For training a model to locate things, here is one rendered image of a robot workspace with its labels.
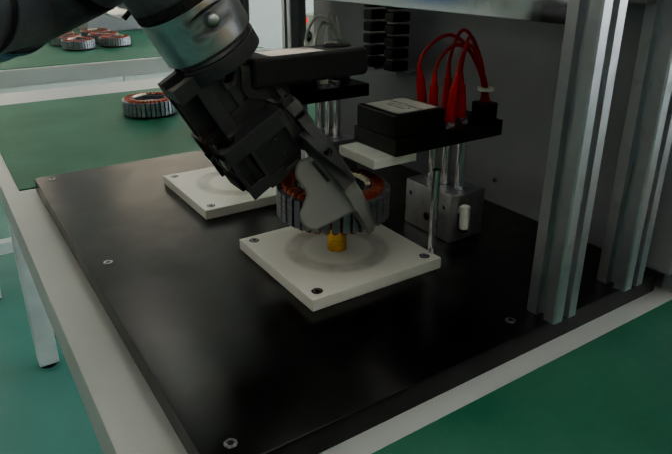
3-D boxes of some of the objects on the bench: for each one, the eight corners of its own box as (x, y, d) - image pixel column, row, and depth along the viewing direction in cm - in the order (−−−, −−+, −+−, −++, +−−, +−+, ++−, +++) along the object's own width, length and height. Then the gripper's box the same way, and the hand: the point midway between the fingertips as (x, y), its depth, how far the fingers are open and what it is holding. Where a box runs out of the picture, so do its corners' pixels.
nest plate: (206, 220, 73) (205, 210, 72) (164, 183, 84) (163, 175, 84) (314, 195, 80) (314, 186, 80) (262, 164, 92) (261, 156, 91)
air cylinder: (447, 243, 67) (451, 196, 65) (403, 220, 72) (405, 176, 70) (481, 233, 69) (485, 187, 67) (436, 211, 75) (439, 168, 73)
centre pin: (334, 253, 62) (334, 229, 61) (324, 246, 63) (323, 222, 62) (350, 249, 63) (350, 224, 62) (339, 242, 64) (339, 218, 63)
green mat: (19, 191, 88) (19, 189, 88) (-22, 108, 135) (-23, 107, 135) (486, 108, 136) (486, 107, 136) (335, 68, 183) (335, 68, 183)
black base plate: (216, 504, 38) (213, 476, 37) (37, 192, 87) (34, 177, 86) (654, 291, 62) (658, 270, 61) (318, 141, 111) (317, 129, 110)
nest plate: (312, 312, 54) (312, 300, 53) (239, 249, 65) (238, 238, 65) (440, 268, 61) (441, 257, 61) (354, 218, 73) (355, 208, 73)
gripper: (127, 66, 55) (242, 219, 67) (209, 109, 41) (336, 292, 53) (202, 11, 57) (300, 168, 69) (304, 33, 43) (406, 226, 55)
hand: (336, 202), depth 61 cm, fingers closed on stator, 13 cm apart
